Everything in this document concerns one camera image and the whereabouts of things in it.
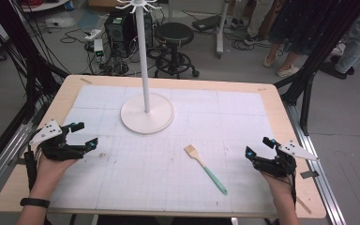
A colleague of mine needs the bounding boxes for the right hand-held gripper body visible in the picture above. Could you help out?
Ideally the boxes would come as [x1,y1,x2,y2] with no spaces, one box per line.
[251,139,321,178]

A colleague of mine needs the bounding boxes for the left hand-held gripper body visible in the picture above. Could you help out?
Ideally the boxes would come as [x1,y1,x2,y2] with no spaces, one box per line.
[28,119,87,162]

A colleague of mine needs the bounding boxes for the person's right hand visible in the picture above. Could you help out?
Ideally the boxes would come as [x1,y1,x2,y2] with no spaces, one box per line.
[260,172,295,204]

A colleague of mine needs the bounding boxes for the person's left hand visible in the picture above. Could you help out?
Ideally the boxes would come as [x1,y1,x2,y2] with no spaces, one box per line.
[28,153,80,201]

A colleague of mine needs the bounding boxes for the grey tape piece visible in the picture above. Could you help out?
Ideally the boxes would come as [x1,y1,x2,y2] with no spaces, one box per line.
[299,170,320,180]

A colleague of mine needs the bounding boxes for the thin wooden strip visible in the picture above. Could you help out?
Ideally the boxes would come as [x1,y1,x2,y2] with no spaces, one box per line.
[295,196,312,216]

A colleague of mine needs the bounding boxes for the black wristband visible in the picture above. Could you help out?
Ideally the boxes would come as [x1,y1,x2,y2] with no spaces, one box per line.
[19,197,52,209]

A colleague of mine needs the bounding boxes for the white hook stand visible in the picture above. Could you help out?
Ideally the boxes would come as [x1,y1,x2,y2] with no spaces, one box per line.
[115,0,175,136]

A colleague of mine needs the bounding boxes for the white power adapter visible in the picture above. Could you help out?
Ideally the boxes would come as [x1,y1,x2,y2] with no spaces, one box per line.
[92,38,105,64]

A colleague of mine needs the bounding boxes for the white grid mat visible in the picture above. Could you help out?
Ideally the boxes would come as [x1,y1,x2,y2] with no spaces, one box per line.
[49,84,279,216]

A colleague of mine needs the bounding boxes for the white power strip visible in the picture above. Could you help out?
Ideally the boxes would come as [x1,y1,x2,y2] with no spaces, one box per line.
[83,28,104,42]

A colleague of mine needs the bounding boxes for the black computer tower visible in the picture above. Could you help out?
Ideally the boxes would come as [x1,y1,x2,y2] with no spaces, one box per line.
[103,11,155,59]

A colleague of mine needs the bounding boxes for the white pole stand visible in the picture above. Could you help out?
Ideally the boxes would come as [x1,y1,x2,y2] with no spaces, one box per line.
[215,0,232,59]

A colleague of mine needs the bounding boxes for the black round stool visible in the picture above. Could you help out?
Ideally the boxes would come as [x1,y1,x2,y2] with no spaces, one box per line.
[153,22,201,80]

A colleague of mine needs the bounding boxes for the flat black floor device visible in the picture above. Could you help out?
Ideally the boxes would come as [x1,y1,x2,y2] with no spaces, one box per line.
[191,14,222,33]

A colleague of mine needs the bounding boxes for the right hand-held gripper cable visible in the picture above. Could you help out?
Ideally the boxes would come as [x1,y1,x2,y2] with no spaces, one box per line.
[288,172,298,208]

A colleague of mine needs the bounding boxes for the hand-held gripper cable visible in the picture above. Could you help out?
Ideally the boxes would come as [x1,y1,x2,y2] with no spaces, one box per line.
[23,145,39,192]
[288,172,298,208]

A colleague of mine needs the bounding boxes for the left hand-held gripper cable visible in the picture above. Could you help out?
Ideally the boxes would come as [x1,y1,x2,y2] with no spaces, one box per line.
[23,145,39,192]

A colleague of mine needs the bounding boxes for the teal-handled spatula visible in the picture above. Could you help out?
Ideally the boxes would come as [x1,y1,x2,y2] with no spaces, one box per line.
[183,143,229,196]

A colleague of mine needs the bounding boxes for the aluminium rail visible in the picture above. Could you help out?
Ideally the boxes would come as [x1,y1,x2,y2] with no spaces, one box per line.
[283,102,347,225]
[0,121,36,204]

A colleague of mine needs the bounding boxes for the black floor cables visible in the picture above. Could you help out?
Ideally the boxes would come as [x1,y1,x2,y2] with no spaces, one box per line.
[59,27,140,77]

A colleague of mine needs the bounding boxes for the black metal frame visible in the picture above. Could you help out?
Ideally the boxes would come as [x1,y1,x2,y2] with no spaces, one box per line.
[0,0,70,180]
[274,0,360,136]

